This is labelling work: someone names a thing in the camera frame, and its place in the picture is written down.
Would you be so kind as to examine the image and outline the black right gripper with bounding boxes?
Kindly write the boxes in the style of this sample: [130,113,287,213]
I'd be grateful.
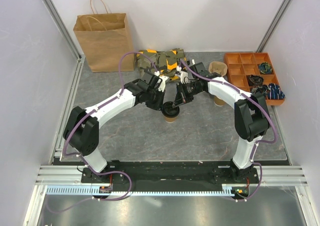
[172,82,203,108]

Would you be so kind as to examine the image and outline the black plastic cup lid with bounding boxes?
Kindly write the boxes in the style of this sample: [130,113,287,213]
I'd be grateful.
[161,101,180,118]

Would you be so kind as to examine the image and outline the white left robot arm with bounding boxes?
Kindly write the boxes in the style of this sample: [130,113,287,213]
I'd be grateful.
[62,72,169,182]

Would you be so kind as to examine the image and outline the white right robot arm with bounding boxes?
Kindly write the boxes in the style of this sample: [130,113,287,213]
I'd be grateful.
[172,61,271,183]

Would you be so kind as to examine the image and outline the camouflage folded cloth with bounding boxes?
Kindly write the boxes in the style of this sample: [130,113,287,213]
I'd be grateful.
[135,48,187,82]

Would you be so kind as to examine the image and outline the cardboard cup carrier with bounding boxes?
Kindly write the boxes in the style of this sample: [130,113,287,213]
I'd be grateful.
[208,61,228,77]

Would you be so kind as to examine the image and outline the orange compartment tray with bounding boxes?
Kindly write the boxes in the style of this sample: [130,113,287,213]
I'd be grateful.
[224,52,285,106]

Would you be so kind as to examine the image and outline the dark brown rolled sock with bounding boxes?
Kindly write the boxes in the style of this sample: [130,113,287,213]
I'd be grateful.
[246,75,264,87]

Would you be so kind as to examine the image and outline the brown paper bag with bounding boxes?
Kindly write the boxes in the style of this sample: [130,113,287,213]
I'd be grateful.
[73,0,134,72]

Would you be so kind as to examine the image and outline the grey patterned rolled sock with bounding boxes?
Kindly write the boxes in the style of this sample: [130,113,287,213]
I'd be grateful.
[250,84,270,100]

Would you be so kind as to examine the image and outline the green blue rolled sock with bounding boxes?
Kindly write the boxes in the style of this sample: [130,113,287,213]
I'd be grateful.
[258,62,273,75]

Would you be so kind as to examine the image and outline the blue striped rolled sock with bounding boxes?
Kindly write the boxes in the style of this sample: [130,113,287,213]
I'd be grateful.
[267,83,286,100]

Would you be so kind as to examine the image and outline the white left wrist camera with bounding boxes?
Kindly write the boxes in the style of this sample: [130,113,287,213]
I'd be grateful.
[157,76,169,92]

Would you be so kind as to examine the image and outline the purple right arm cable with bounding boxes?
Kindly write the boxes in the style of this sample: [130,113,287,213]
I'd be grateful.
[177,59,278,202]

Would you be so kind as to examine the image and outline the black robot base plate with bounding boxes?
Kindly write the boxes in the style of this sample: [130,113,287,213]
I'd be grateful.
[81,161,259,191]

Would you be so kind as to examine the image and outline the white slotted cable duct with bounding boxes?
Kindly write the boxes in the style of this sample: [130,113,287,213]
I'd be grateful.
[46,184,234,196]

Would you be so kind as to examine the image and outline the aluminium frame rail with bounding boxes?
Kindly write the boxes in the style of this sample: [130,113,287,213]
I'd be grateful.
[261,165,308,186]

